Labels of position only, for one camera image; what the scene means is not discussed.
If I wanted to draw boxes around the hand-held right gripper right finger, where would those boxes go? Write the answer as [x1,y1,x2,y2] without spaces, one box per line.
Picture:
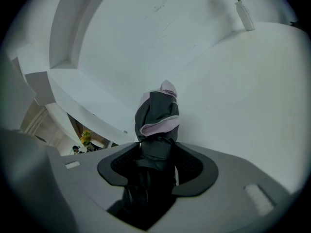
[150,141,293,233]

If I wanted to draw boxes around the white table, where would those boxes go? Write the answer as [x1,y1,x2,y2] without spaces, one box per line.
[45,21,311,196]

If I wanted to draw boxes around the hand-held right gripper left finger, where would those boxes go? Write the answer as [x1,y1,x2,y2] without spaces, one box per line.
[60,141,147,233]

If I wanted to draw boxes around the ribbed white vase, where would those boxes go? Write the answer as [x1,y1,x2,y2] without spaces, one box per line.
[234,0,256,32]

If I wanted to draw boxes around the yellow flower bunch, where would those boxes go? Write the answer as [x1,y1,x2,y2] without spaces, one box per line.
[80,129,93,147]

